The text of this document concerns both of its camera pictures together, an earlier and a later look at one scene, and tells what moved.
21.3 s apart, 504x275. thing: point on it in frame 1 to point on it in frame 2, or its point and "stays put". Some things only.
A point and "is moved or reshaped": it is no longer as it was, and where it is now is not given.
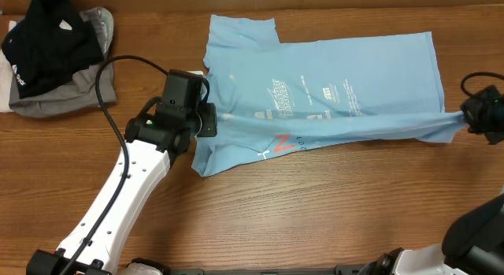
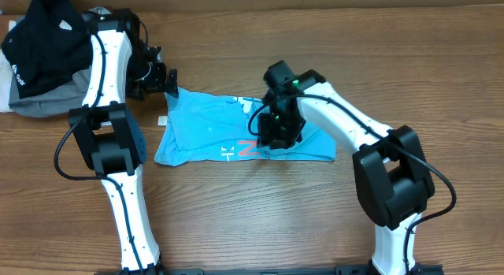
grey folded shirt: [91, 87] stays put
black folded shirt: [51, 44] stays put
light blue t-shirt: [274, 96] is moved or reshaped
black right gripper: [472, 107] to [266, 139]
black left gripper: [209, 126] to [157, 84]
